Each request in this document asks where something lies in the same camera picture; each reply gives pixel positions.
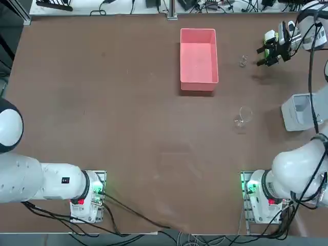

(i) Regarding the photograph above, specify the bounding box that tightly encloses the dark power adapter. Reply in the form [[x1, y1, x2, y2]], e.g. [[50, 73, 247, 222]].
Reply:
[[178, 0, 200, 11]]

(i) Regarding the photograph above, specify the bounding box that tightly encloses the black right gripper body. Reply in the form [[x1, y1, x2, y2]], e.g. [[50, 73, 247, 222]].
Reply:
[[274, 38, 294, 63]]

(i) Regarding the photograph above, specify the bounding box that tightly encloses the large glass beaker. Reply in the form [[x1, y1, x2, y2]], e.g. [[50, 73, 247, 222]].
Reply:
[[233, 105, 254, 129]]

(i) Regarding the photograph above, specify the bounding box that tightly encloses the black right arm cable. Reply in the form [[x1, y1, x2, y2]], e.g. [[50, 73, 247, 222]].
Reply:
[[292, 15, 328, 206]]

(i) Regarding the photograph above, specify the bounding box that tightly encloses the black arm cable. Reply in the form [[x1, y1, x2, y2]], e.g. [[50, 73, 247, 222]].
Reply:
[[101, 191, 175, 231], [292, 15, 328, 206]]

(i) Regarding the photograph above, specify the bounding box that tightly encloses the white lidded trash bin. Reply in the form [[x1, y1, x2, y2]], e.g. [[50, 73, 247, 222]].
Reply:
[[281, 87, 328, 132]]

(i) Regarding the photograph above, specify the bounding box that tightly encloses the black wire rack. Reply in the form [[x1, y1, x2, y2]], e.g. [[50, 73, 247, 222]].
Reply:
[[35, 0, 74, 11]]

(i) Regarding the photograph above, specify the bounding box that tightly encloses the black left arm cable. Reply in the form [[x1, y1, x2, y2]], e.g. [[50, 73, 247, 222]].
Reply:
[[101, 191, 175, 231]]

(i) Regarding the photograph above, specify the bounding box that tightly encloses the pink plastic container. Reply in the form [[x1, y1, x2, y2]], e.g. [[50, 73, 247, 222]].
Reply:
[[180, 28, 219, 92]]

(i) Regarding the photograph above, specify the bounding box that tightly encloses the aluminium frame post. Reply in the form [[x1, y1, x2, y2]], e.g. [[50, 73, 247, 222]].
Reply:
[[167, 0, 178, 21]]

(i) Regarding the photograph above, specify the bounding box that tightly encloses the green tissue pack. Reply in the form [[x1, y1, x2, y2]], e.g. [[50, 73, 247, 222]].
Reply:
[[263, 30, 280, 58]]

